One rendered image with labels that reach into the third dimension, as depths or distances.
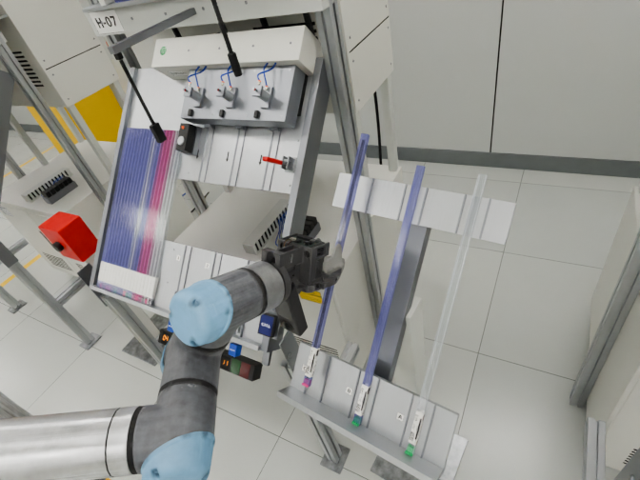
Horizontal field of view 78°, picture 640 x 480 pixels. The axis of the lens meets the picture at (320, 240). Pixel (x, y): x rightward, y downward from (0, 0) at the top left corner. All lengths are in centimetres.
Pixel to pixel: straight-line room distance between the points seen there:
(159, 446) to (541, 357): 152
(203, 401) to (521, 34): 222
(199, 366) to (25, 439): 19
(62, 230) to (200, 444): 131
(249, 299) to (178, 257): 66
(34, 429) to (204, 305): 23
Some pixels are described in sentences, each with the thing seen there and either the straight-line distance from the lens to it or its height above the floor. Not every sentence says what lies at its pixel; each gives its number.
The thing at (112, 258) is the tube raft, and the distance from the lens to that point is 138.
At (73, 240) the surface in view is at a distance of 176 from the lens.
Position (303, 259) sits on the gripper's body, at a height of 107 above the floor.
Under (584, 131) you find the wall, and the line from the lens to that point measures 262.
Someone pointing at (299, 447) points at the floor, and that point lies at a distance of 166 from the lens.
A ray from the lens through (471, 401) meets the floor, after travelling 168.
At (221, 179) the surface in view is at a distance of 111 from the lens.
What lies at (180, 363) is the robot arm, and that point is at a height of 108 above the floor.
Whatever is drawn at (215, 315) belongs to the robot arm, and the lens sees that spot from 50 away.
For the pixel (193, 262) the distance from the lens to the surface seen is 114.
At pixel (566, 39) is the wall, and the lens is 243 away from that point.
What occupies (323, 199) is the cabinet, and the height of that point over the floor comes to 62.
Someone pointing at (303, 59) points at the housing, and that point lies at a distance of 99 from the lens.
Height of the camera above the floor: 150
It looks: 40 degrees down
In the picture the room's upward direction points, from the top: 16 degrees counter-clockwise
